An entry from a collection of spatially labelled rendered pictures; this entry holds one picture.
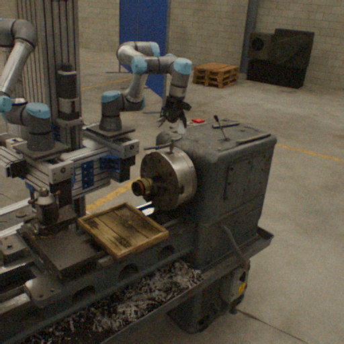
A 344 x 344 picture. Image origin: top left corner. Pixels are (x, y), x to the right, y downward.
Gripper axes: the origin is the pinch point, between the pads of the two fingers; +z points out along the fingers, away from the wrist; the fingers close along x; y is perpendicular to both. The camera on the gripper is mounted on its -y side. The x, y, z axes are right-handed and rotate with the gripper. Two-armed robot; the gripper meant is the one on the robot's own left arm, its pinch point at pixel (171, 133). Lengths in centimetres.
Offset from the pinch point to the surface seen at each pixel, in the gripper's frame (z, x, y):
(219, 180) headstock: 20.9, 23.9, -15.3
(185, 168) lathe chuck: 16.0, 10.0, -2.6
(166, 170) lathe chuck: 18.8, 2.5, 2.1
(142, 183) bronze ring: 24.7, -3.0, 12.9
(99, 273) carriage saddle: 42, 13, 55
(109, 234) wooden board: 47, -4, 31
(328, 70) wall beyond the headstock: 150, -116, -1000
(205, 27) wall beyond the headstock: 145, -540, -982
